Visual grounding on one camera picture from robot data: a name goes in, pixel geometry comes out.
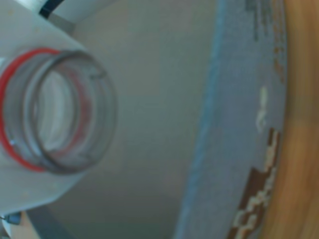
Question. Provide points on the grey cardboard box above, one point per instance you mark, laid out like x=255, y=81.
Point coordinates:
x=162, y=99

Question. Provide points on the clear bottle with red label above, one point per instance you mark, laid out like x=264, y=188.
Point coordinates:
x=62, y=112

